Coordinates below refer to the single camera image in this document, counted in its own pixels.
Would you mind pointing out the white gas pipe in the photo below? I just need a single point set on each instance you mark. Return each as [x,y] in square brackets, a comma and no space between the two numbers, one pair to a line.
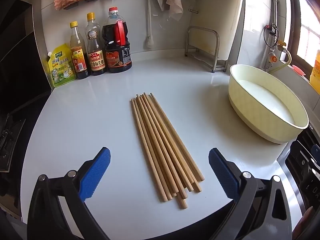
[274,12]

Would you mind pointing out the soy sauce bottle yellow cap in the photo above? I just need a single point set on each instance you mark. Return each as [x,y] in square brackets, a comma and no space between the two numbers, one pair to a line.
[96,60]

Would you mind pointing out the gas stove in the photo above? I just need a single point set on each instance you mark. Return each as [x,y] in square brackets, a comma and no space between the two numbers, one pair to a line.
[11,142]

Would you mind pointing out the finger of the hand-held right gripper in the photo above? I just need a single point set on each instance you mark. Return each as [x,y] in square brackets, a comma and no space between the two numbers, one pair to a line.
[310,166]
[315,151]

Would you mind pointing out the white cutting board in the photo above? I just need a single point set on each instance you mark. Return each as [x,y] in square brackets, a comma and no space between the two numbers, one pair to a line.
[232,35]

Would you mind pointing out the yellow oil bottle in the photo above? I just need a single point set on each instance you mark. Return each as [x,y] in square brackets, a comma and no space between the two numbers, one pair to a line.
[315,75]

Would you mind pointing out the person's right hand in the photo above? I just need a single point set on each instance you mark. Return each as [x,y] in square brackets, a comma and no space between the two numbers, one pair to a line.
[303,220]

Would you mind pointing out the small vinegar bottle yellow cap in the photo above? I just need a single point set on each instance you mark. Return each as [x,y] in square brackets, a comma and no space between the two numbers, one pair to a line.
[79,60]

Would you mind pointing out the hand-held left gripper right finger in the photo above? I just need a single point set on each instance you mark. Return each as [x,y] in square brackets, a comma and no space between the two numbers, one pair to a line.
[222,172]

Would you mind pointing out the beige hanging rag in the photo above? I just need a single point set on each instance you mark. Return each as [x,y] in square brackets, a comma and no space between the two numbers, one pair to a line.
[172,2]

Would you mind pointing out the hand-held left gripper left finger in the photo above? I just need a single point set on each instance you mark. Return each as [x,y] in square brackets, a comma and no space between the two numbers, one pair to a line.
[95,172]

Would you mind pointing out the large dark sauce bottle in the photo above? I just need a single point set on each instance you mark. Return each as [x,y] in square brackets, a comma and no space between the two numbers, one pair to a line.
[117,57]

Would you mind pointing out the red object on sill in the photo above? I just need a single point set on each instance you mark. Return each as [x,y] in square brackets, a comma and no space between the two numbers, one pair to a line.
[298,70]

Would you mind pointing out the dark window frame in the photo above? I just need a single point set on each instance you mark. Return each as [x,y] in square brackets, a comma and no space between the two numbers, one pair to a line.
[293,17]

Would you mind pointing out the pile of wooden chopsticks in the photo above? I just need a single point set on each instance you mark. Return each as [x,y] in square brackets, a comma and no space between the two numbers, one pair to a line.
[162,150]

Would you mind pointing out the cream plastic basin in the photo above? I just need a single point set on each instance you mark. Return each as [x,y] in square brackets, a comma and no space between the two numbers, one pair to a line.
[250,110]

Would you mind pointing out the black range hood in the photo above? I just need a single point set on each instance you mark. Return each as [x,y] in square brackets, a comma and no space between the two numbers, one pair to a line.
[20,55]

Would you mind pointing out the steel cutting board rack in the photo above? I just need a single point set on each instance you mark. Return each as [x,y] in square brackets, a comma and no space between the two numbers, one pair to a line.
[215,52]

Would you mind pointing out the yellow green seasoning pouch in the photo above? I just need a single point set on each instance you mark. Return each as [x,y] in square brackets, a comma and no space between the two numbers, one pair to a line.
[61,67]

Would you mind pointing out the white dish brush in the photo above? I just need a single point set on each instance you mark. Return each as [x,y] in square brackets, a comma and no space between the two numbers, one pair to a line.
[149,25]

